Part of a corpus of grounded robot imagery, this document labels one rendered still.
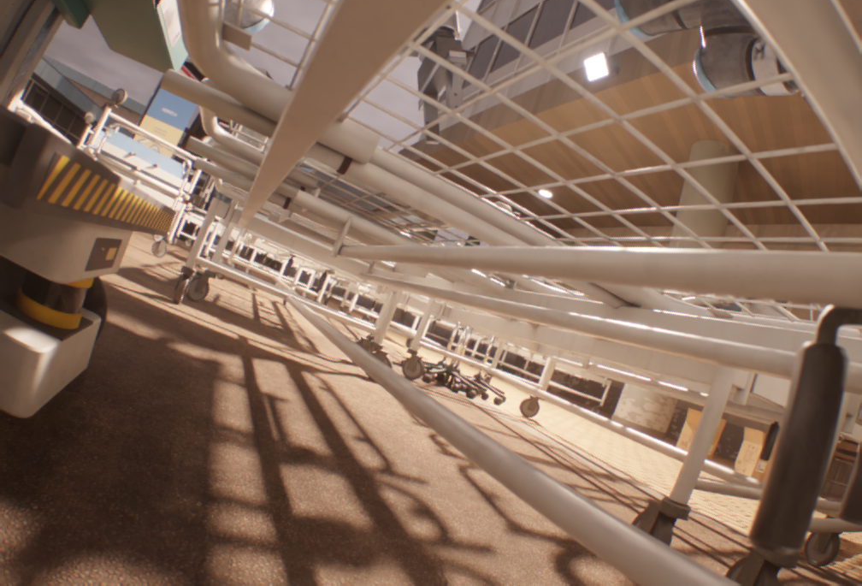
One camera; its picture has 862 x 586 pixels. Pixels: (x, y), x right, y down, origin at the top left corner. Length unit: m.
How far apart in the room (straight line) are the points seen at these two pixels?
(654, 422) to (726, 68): 4.51
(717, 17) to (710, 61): 0.07
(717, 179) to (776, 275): 5.45
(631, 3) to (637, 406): 4.49
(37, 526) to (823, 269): 0.57
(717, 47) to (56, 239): 0.88
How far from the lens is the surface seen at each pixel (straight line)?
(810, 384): 0.22
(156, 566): 0.50
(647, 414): 5.07
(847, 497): 0.40
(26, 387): 0.56
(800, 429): 0.22
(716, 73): 0.83
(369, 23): 0.18
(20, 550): 0.47
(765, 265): 0.23
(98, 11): 0.87
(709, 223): 5.46
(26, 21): 0.86
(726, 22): 0.82
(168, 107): 11.58
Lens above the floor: 0.30
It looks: 7 degrees up
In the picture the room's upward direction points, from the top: 21 degrees clockwise
